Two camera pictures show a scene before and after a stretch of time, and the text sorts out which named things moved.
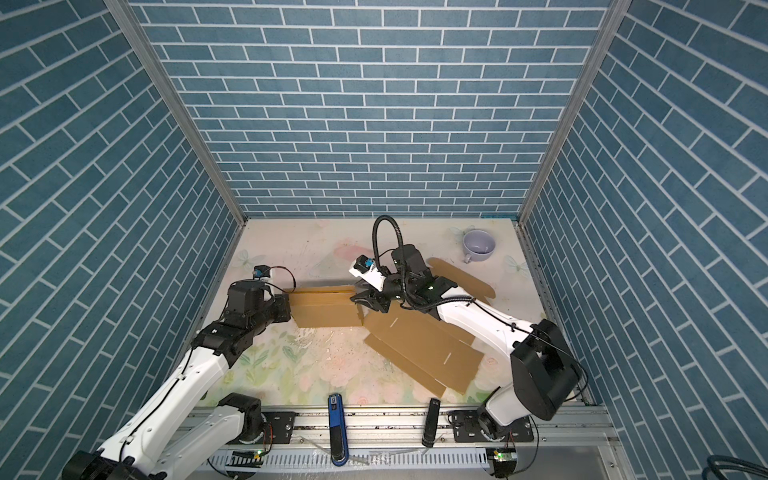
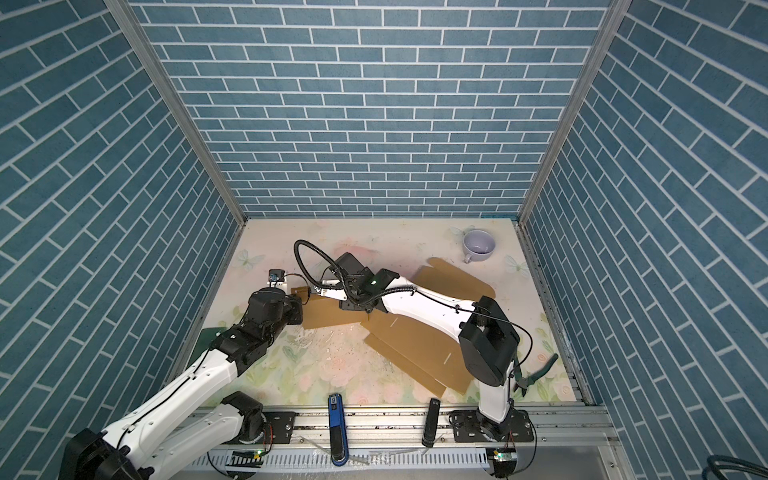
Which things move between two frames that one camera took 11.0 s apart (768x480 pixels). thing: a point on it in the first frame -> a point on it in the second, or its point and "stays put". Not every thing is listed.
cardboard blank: x=425 y=349 stays put
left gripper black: x=282 y=301 -> x=296 y=308
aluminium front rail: x=401 y=427 stays put
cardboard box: x=324 y=307 stays put
